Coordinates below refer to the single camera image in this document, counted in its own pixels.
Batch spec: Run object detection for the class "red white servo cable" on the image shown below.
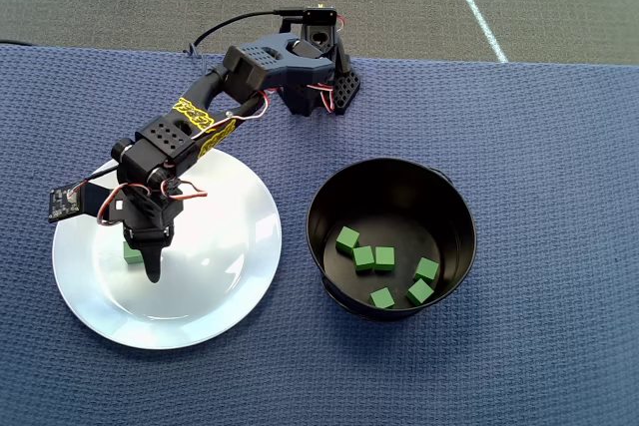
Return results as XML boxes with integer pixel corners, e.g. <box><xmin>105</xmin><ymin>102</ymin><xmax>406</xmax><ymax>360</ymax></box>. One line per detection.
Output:
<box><xmin>189</xmin><ymin>89</ymin><xmax>274</xmax><ymax>141</ymax></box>
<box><xmin>167</xmin><ymin>177</ymin><xmax>209</xmax><ymax>201</ymax></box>
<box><xmin>96</xmin><ymin>182</ymin><xmax>151</xmax><ymax>227</ymax></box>

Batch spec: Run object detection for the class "green cube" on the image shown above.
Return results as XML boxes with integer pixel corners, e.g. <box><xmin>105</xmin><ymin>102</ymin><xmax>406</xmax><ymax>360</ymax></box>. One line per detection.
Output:
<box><xmin>122</xmin><ymin>240</ymin><xmax>145</xmax><ymax>266</ymax></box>
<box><xmin>351</xmin><ymin>244</ymin><xmax>376</xmax><ymax>273</ymax></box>
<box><xmin>334</xmin><ymin>225</ymin><xmax>361</xmax><ymax>254</ymax></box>
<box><xmin>369</xmin><ymin>286</ymin><xmax>396</xmax><ymax>310</ymax></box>
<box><xmin>373</xmin><ymin>245</ymin><xmax>396</xmax><ymax>272</ymax></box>
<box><xmin>404</xmin><ymin>277</ymin><xmax>434</xmax><ymax>307</ymax></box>
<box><xmin>413</xmin><ymin>256</ymin><xmax>440</xmax><ymax>283</ymax></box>

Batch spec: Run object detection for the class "white floor tape line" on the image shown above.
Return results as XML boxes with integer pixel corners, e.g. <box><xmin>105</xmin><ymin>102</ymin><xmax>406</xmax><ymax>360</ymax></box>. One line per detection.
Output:
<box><xmin>440</xmin><ymin>0</ymin><xmax>509</xmax><ymax>64</ymax></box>

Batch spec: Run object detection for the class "small wrist camera board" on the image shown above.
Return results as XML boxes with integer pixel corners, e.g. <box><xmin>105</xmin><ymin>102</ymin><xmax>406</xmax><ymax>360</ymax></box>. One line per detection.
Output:
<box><xmin>48</xmin><ymin>185</ymin><xmax>85</xmax><ymax>223</ymax></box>

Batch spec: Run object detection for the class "white round plate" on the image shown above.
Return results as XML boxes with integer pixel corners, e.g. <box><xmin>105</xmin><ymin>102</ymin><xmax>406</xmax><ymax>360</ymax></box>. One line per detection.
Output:
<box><xmin>51</xmin><ymin>142</ymin><xmax>284</xmax><ymax>351</ymax></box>

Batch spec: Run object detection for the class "thin black camera cable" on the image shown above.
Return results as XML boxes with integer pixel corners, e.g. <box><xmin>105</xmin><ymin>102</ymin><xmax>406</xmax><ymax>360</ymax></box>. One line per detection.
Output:
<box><xmin>69</xmin><ymin>164</ymin><xmax>124</xmax><ymax>198</ymax></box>

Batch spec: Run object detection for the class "blue woven table cloth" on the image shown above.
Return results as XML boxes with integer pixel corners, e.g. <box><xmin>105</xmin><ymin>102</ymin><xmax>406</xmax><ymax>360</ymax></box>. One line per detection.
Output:
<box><xmin>0</xmin><ymin>44</ymin><xmax>639</xmax><ymax>426</ymax></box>

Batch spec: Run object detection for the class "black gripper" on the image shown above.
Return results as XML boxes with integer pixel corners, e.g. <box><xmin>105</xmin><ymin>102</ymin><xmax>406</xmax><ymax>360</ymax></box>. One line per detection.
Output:
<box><xmin>106</xmin><ymin>186</ymin><xmax>184</xmax><ymax>285</ymax></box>

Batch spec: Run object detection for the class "black round metal pot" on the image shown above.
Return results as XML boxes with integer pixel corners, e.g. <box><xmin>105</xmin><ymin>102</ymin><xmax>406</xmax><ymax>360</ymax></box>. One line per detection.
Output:
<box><xmin>305</xmin><ymin>157</ymin><xmax>478</xmax><ymax>323</ymax></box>

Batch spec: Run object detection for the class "black cable with plug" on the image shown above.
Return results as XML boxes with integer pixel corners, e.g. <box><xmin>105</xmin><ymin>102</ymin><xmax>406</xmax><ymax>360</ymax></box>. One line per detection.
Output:
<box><xmin>182</xmin><ymin>6</ymin><xmax>309</xmax><ymax>61</ymax></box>

